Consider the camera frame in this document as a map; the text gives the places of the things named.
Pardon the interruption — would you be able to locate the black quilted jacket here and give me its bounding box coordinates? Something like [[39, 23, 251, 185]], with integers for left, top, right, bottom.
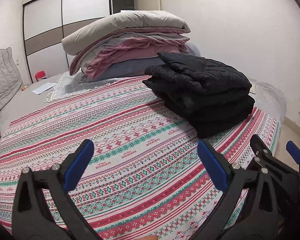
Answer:
[[143, 52, 255, 139]]

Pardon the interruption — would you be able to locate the red green patterned blanket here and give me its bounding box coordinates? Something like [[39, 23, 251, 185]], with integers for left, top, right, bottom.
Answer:
[[0, 74, 282, 240]]

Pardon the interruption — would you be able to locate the light blue paper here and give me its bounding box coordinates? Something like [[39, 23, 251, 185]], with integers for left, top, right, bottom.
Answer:
[[32, 82, 57, 95]]

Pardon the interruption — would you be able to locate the white fringed lace cloth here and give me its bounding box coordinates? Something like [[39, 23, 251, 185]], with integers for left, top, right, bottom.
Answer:
[[44, 71, 151, 104]]

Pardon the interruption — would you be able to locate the grey quilted headboard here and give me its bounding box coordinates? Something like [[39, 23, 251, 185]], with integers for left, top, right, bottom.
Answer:
[[0, 47, 23, 111]]

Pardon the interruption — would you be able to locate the red plastic stool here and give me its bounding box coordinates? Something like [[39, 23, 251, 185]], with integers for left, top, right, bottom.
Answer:
[[34, 70, 49, 82]]

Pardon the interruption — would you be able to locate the blue folded blanket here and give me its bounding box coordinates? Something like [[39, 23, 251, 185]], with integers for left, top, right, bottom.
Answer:
[[79, 42, 200, 81]]

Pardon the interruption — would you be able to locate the pink grey folded sheet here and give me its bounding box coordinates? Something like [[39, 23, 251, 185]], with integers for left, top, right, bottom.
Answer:
[[69, 27, 190, 79]]

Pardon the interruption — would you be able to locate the white sliding wardrobe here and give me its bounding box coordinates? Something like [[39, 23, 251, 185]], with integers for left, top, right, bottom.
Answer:
[[23, 0, 113, 83]]

